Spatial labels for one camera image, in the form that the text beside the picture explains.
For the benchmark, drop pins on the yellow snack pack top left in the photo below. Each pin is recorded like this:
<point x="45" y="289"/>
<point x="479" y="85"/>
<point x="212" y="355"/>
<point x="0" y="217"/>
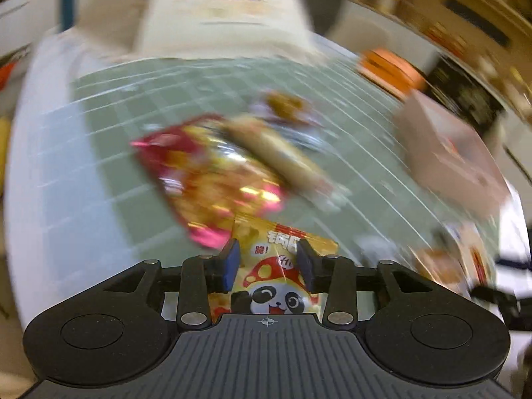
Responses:
<point x="275" y="106"/>

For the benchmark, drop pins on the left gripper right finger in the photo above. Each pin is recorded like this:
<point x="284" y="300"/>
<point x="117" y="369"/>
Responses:
<point x="334" y="276"/>

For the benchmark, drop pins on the orange cardboard box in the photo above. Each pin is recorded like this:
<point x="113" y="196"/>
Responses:
<point x="390" y="72"/>

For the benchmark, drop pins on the black plum snack bag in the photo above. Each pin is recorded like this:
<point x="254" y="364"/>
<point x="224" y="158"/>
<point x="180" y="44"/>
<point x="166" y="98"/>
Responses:
<point x="450" y="85"/>

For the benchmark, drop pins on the green grid tablecloth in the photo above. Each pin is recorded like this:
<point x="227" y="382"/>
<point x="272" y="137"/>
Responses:
<point x="113" y="165"/>

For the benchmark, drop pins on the cream cartoon food cover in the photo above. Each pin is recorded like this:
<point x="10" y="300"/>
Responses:
<point x="127" y="30"/>

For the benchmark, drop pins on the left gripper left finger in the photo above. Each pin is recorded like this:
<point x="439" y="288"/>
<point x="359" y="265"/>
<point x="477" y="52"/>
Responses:
<point x="201" y="276"/>

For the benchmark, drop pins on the round pastry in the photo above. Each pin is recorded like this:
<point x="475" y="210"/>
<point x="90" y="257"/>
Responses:
<point x="302" y="175"/>

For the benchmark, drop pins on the red foil meat snack pouch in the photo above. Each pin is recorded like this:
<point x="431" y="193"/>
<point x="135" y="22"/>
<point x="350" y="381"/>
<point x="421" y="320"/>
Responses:
<point x="207" y="178"/>

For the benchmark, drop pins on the pink open gift box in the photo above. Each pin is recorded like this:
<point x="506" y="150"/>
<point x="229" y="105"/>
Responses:
<point x="445" y="155"/>

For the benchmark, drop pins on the yellow panda mushroom snack pack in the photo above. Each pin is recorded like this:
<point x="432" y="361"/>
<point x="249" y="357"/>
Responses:
<point x="268" y="280"/>

